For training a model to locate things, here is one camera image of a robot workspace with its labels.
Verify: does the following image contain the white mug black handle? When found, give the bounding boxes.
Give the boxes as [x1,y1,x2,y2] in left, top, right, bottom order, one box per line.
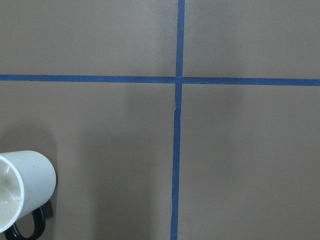
[0,150,57,240]

